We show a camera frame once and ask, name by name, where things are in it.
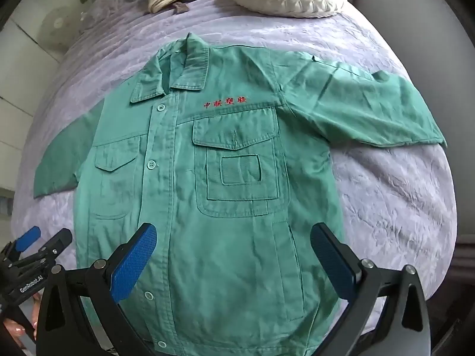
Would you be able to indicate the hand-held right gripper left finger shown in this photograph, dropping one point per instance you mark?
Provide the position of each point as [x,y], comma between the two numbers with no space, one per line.
[133,263]

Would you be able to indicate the purple embossed blanket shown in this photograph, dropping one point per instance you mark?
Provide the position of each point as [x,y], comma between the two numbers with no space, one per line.
[389,200]

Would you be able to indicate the green work jacket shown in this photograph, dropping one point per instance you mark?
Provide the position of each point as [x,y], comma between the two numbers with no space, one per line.
[222,178]

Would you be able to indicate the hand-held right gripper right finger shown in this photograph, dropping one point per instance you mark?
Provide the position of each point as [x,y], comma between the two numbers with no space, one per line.
[334,263]

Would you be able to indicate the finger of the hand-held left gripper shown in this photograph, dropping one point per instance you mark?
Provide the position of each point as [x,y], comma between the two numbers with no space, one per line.
[28,238]
[57,243]

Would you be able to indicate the white electric fan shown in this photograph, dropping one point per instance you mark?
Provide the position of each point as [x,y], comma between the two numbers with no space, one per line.
[55,26]

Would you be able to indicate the person's left hand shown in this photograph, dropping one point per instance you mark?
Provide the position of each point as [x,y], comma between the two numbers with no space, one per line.
[18,329]

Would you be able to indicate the white wardrobe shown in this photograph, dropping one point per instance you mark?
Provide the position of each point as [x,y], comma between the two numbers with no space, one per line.
[22,81]

